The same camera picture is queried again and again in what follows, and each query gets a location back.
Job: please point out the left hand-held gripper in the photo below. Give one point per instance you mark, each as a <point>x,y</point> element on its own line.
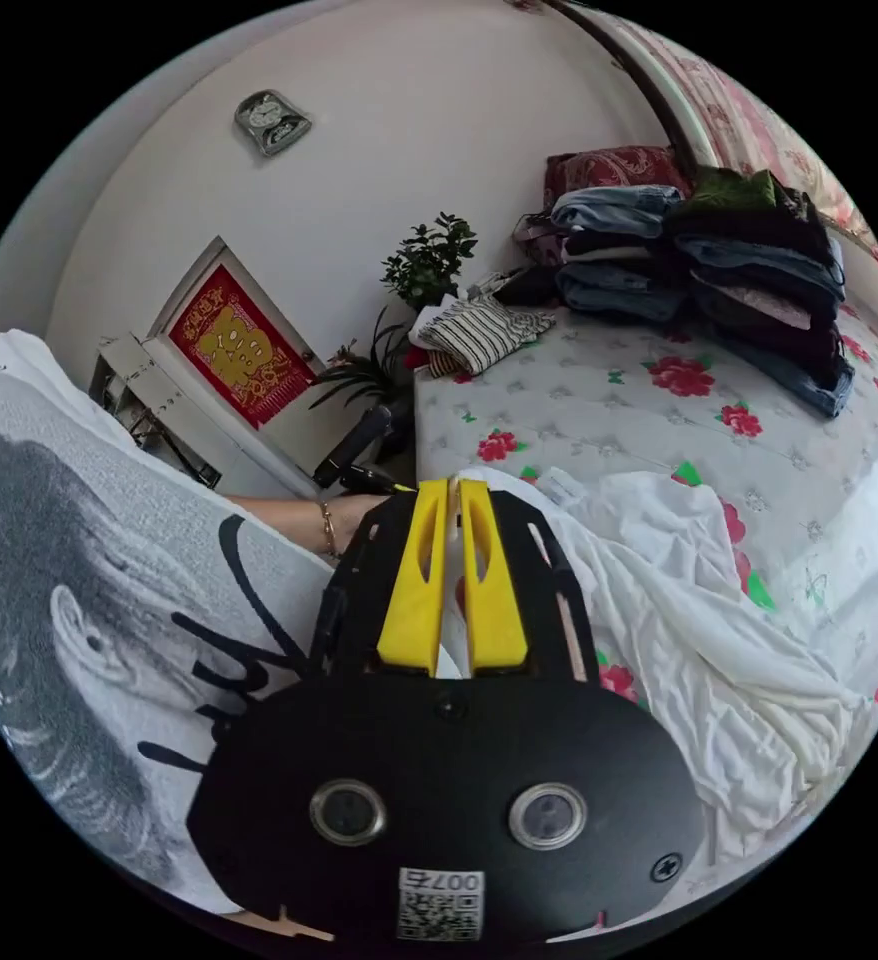
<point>370,480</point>

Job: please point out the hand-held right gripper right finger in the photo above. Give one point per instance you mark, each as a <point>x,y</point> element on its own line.
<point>493,592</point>

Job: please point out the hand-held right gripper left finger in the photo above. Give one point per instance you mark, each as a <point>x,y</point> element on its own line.
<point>411,585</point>

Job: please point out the white t-shirt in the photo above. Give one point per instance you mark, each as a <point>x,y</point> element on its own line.
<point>709,645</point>

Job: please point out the person's left forearm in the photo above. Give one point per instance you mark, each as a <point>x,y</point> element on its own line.
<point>278,514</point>

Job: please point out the person's left hand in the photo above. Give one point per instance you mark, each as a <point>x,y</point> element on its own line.
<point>349,517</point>

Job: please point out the long-leaved green plant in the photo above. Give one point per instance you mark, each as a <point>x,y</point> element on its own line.
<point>364,371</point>

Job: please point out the striped garment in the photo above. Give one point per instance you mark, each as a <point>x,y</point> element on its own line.
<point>476,334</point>

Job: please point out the bed with floral sheet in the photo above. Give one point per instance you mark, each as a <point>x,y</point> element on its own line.
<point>619,420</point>

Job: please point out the white door with red print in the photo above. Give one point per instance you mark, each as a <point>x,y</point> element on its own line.
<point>236,352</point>

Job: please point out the bushy green potted plant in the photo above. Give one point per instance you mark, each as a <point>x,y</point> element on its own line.
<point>428,259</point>

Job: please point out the white shelf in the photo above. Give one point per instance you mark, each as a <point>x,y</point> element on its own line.
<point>135,390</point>

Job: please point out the person's body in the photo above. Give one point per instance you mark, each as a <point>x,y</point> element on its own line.
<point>71,585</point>

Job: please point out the red patterned pillow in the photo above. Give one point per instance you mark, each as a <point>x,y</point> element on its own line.
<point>608,169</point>

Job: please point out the pile of clothes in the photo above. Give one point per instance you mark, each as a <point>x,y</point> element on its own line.
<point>739,262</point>

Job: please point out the pink floral curtain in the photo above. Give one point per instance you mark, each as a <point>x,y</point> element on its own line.
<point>746,127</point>

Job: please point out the grey wall clock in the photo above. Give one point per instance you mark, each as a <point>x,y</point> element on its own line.
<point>270,121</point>

